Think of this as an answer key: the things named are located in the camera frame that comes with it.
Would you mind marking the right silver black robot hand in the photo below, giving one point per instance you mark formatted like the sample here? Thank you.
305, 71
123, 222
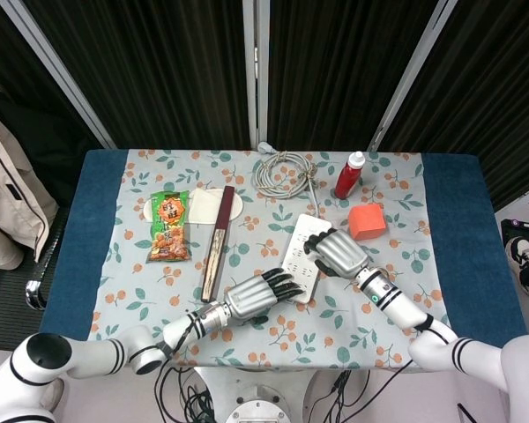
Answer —
341, 253

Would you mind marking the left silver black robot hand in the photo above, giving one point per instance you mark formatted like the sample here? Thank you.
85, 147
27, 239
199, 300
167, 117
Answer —
251, 297

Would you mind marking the white power strip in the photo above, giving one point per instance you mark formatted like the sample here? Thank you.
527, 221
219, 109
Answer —
297, 260

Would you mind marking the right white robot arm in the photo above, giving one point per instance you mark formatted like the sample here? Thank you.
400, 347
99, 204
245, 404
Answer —
401, 304

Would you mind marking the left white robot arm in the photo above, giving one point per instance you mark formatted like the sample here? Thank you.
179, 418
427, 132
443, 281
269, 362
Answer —
92, 352

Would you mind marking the grey white robot base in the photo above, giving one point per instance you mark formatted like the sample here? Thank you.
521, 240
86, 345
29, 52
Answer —
258, 410

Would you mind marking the orange box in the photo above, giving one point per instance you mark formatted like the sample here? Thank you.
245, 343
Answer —
367, 222

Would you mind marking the dark red folded fan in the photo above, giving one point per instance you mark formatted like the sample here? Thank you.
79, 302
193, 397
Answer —
218, 242

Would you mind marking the red bottle white cap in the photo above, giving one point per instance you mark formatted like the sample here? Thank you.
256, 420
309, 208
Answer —
347, 180

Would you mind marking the floral tablecloth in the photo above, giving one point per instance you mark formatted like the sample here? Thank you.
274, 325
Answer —
158, 308

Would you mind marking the white paper napkin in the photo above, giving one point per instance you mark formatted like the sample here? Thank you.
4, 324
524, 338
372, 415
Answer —
203, 207

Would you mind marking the green snack bag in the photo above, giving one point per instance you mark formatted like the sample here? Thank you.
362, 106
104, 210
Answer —
169, 229

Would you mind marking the blue table cover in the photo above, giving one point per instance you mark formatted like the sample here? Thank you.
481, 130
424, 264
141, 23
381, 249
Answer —
463, 211

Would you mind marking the white oval plate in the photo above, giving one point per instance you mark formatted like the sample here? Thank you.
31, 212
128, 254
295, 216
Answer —
147, 209

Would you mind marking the black device with screen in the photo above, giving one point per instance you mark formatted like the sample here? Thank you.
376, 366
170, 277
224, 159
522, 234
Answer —
522, 228

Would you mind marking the black white sneaker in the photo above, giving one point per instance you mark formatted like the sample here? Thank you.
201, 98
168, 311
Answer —
526, 260

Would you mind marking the black ribbed partition panel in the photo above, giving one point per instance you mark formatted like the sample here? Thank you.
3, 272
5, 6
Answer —
335, 66
158, 66
489, 88

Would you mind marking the beige shoe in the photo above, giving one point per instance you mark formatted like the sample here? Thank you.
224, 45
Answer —
54, 394

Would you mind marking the black chair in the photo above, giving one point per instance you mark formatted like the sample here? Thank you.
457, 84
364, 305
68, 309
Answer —
9, 282

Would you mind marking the beige jacket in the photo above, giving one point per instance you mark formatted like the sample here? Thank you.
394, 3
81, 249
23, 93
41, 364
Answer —
9, 189

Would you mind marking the grey partition post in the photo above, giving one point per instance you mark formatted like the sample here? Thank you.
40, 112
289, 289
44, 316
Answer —
414, 70
255, 66
57, 75

